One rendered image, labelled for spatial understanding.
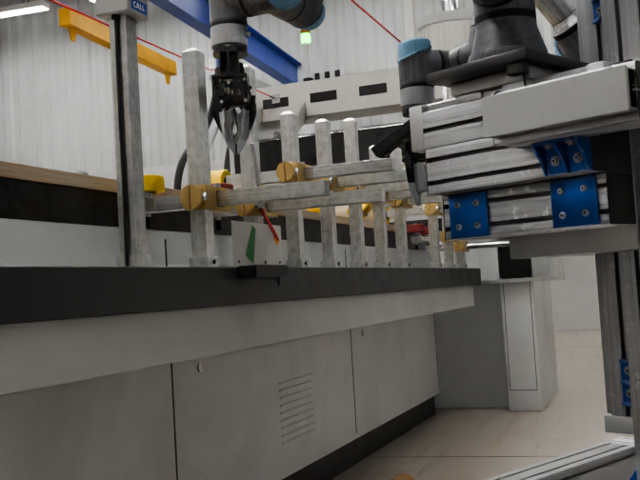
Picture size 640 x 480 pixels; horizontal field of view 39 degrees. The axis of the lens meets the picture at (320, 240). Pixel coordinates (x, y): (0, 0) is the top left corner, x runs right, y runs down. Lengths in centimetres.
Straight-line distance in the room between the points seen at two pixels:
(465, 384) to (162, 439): 279
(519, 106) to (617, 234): 33
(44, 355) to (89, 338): 12
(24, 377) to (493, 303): 348
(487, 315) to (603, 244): 294
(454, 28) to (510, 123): 738
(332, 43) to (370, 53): 51
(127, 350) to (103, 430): 33
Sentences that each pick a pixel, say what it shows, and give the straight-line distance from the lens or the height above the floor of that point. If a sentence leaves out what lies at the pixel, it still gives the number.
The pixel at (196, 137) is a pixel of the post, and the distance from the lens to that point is 187.
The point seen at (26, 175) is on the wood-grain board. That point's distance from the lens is 173.
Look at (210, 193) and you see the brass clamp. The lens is 185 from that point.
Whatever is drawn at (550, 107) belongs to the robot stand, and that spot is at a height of 91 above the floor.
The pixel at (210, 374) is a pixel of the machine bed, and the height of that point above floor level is 45.
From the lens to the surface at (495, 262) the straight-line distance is 447.
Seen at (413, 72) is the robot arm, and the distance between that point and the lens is 200.
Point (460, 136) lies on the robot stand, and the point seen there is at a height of 92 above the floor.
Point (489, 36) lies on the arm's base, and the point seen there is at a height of 109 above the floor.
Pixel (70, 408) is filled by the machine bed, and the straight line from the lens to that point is 182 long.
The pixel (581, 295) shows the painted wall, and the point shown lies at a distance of 1083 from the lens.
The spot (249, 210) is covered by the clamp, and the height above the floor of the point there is 83.
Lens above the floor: 64
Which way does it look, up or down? 3 degrees up
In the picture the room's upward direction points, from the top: 3 degrees counter-clockwise
